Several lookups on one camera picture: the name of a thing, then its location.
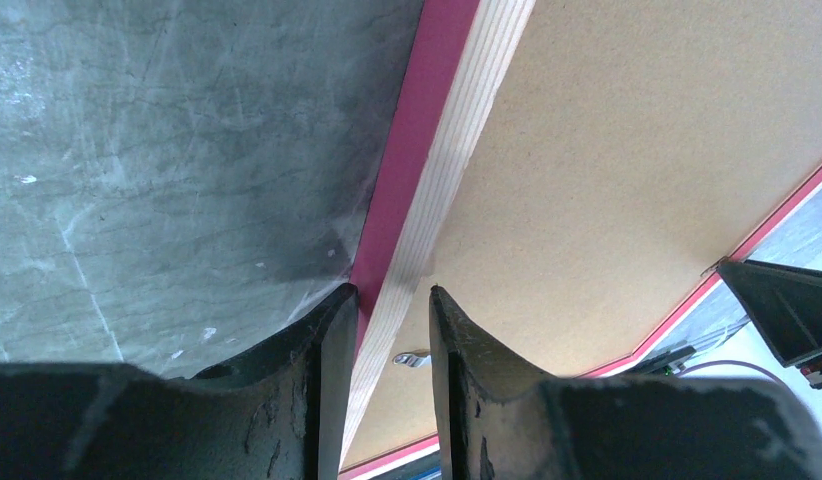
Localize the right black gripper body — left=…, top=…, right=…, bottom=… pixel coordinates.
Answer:
left=629, top=344, right=822, bottom=395

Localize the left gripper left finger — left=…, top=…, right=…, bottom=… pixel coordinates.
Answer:
left=0, top=283, right=358, bottom=479

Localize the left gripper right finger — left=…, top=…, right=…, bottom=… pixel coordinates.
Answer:
left=429, top=286, right=822, bottom=479

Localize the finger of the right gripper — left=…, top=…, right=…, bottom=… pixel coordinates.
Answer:
left=716, top=260, right=822, bottom=367

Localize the brown cardboard backing board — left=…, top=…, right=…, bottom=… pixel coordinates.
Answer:
left=341, top=0, right=822, bottom=468

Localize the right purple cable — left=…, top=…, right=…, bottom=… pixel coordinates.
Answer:
left=675, top=358, right=790, bottom=387

